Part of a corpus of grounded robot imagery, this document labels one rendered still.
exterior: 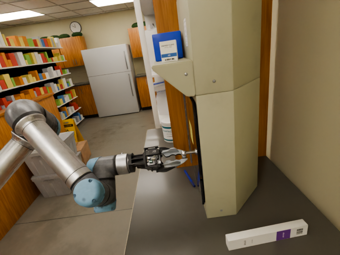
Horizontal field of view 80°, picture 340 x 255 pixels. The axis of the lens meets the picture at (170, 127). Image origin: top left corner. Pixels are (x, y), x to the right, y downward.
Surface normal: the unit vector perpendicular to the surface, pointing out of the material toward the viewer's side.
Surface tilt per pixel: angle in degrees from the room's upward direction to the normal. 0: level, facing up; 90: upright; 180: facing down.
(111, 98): 90
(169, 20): 90
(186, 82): 90
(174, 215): 0
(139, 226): 0
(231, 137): 90
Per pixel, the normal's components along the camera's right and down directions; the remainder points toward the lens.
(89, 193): 0.02, -0.34
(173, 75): 0.04, 0.36
